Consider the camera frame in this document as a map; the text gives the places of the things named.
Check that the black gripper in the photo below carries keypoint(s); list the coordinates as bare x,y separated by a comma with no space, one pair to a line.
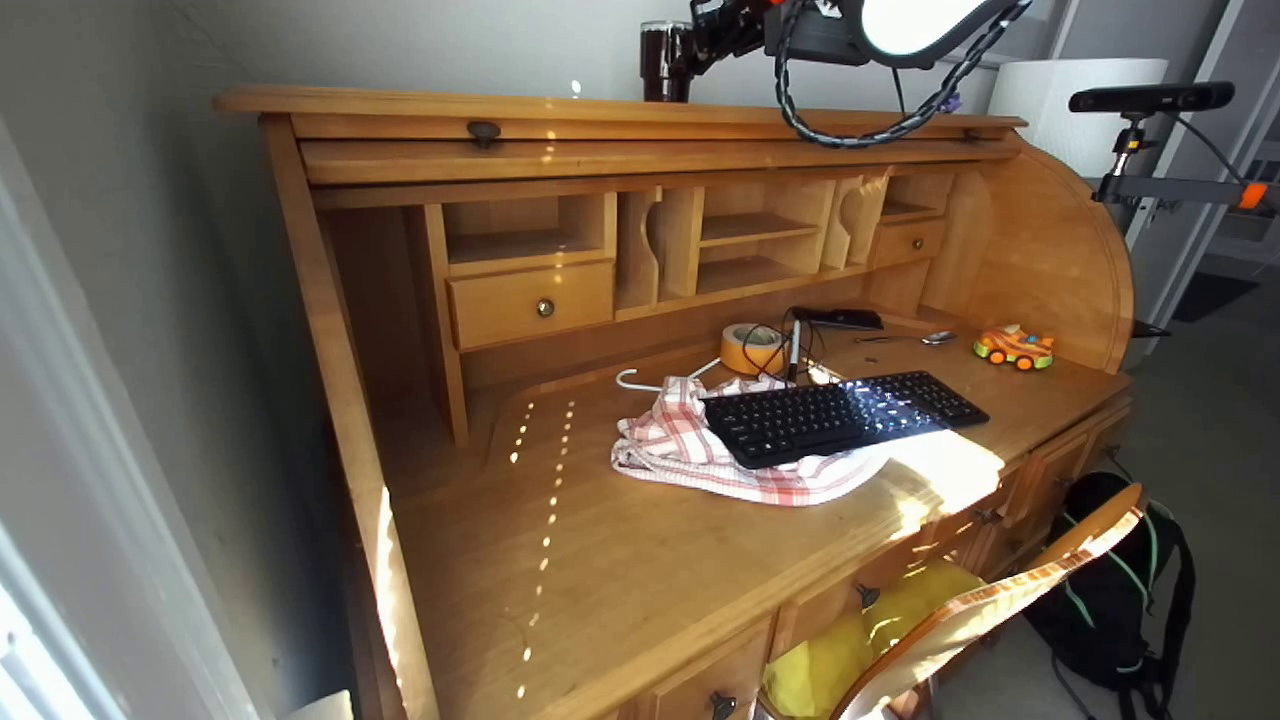
761,24

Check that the dark brown coffee mug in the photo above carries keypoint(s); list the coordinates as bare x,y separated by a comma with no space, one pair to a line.
663,65

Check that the small purple object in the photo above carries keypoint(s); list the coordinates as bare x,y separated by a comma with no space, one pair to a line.
951,101

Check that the small wooden drawer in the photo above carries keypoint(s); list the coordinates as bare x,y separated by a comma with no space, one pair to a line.
910,241

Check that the black remote control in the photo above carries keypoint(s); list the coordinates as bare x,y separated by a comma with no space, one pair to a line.
838,316

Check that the wide wooden drawer with knob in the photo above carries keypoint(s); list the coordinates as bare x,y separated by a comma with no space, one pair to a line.
526,305

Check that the black silver marker pen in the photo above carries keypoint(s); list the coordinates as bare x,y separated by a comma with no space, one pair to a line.
797,349

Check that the silver metal utensil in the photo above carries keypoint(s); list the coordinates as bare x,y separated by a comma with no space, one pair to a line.
904,339

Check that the white box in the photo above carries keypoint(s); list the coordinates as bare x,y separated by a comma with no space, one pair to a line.
1080,101

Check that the black computer keyboard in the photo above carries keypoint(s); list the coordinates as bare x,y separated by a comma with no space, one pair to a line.
825,412

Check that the red white checked cloth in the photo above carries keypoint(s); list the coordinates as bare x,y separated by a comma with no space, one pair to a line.
674,445

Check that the orange green toy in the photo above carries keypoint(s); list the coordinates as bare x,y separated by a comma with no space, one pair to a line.
1015,344

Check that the tripod with orange clamp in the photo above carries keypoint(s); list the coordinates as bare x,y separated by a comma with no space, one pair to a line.
1175,195

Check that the wooden roll-top desk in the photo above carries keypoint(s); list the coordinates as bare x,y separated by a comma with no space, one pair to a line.
572,560

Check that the wooden chair with slotted back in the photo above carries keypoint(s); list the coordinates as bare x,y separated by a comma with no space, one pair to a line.
1015,586

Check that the black backpack with green trim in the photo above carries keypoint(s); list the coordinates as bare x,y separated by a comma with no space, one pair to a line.
1135,614

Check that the black bar camera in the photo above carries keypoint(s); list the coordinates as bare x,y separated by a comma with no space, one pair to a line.
1150,98

